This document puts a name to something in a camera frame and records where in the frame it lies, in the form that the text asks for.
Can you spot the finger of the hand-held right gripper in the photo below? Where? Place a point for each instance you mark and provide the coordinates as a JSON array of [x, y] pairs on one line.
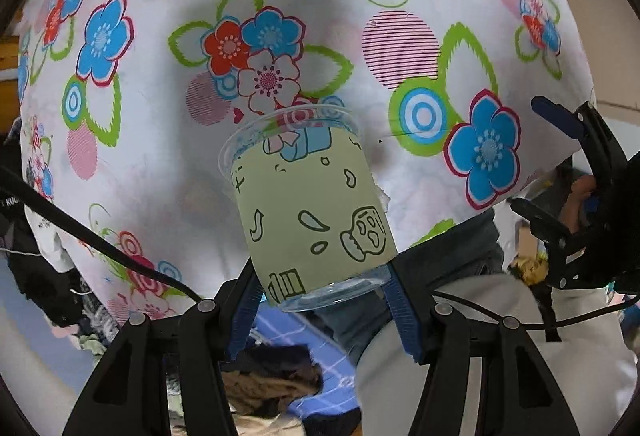
[[540, 218], [600, 141]]

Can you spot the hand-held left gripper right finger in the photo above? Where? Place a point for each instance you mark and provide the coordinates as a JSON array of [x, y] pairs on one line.
[[404, 319]]

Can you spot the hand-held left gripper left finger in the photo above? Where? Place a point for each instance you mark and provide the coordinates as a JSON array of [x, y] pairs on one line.
[[244, 319]]

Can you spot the clear cup with green sleeve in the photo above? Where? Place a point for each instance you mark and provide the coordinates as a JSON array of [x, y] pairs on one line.
[[310, 216]]

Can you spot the person's right hand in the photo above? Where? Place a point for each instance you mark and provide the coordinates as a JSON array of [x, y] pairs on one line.
[[580, 196]]

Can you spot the dark brown cloth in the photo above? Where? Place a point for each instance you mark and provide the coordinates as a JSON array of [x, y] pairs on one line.
[[275, 373]]

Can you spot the person's leg in jeans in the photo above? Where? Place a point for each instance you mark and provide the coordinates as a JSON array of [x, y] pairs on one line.
[[440, 246]]

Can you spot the blue checked mat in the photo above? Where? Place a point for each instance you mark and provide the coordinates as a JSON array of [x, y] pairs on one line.
[[325, 356]]

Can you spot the pile of dark clothes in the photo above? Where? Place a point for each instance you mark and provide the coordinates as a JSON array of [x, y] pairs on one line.
[[45, 276]]

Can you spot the floral printed tablecloth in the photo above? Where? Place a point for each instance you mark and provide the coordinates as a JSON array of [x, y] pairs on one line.
[[350, 46]]

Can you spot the wooden furniture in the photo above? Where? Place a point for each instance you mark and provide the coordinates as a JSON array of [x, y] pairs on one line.
[[9, 59]]

